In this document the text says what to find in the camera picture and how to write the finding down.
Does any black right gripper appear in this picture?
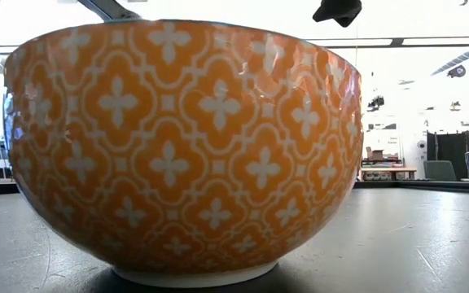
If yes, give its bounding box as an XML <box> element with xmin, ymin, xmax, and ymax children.
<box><xmin>312</xmin><ymin>0</ymin><xmax>363</xmax><ymax>28</ymax></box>

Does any orange bowl light-blue inside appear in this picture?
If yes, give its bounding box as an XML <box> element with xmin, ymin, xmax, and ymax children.
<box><xmin>2</xmin><ymin>18</ymin><xmax>365</xmax><ymax>289</ymax></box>

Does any black ceiling-mounted device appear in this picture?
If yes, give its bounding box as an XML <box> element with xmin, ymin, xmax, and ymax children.
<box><xmin>366</xmin><ymin>94</ymin><xmax>386</xmax><ymax>112</ymax></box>
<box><xmin>446</xmin><ymin>63</ymin><xmax>467</xmax><ymax>79</ymax></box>

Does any cardboard box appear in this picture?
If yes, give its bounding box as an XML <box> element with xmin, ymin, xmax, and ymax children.
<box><xmin>366</xmin><ymin>146</ymin><xmax>386</xmax><ymax>162</ymax></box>

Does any wooden background table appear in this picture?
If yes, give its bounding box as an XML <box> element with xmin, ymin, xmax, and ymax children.
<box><xmin>359</xmin><ymin>165</ymin><xmax>418</xmax><ymax>181</ymax></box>

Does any black curtain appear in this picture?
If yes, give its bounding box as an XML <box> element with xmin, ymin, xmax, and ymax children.
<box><xmin>426</xmin><ymin>129</ymin><xmax>469</xmax><ymax>180</ymax></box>

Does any grey-green chair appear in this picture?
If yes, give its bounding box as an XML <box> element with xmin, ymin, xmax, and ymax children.
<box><xmin>423</xmin><ymin>160</ymin><xmax>458</xmax><ymax>182</ymax></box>

